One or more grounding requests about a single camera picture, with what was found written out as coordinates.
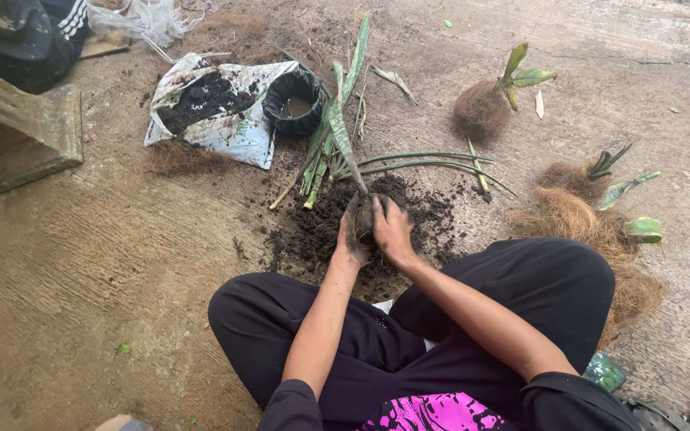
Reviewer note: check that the person's left hand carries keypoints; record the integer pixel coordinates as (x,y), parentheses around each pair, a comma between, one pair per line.
(350,236)

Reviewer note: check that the person's right hand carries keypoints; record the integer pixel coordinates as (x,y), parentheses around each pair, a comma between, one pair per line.
(394,230)

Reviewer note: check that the person's left fingers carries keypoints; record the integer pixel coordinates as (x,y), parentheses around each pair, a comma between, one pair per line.
(352,212)

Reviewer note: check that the person's right fingers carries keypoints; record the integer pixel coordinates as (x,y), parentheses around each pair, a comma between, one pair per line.
(386,209)

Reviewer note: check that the snake plant with soil ball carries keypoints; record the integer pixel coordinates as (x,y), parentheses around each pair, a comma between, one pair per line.
(342,131)

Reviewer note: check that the heap of dark soil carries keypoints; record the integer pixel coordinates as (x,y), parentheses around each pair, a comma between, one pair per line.
(429,212)

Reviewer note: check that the bundle of snake plant cuttings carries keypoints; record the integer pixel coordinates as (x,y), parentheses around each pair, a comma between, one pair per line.
(321,161)

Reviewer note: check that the white sheet under legs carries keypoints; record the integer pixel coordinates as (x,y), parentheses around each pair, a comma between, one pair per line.
(384,306)

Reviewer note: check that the black grow bag with water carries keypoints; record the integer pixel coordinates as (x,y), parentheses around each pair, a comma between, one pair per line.
(294,105)

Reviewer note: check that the long dried leaf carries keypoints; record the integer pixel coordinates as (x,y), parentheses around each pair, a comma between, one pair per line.
(394,79)

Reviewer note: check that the plant in coconut fibre ball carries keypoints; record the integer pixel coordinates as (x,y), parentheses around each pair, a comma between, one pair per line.
(481,111)

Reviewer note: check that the white bag of soil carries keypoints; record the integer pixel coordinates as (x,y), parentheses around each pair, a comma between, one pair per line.
(234,129)

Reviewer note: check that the person's black trousers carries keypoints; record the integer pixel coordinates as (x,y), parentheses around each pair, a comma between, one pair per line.
(536,287)

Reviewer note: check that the small tuft of coconut fibre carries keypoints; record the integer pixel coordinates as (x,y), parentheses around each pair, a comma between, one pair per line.
(180,158)

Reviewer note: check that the small dried leaf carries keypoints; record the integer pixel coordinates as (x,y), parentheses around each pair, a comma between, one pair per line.
(539,104)

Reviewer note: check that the large pile of coconut fibre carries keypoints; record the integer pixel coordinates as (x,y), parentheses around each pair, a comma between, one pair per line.
(578,221)

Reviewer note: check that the person's black and pink shirt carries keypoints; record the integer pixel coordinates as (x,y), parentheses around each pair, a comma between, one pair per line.
(429,413)

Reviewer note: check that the thin scatter of coconut fibre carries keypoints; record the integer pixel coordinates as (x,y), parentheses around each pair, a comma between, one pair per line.
(234,25)

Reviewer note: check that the thin dark green plant cutting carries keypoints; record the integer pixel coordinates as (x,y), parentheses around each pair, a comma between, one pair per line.
(605,161)

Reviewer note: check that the pale striped snake plant leaf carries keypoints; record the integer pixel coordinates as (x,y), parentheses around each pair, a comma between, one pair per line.
(617,190)

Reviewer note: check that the short broad green leaf cutting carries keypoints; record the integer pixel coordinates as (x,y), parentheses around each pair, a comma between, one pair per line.
(644,230)

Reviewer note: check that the green plastic packet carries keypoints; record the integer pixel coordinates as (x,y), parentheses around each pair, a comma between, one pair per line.
(605,371)

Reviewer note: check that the clear plastic bag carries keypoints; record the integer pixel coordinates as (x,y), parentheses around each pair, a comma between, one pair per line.
(141,21)

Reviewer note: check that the wooden board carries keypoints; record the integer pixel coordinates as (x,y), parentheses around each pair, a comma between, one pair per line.
(102,46)

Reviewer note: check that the concrete block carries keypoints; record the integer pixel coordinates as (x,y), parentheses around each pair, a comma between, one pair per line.
(21,129)

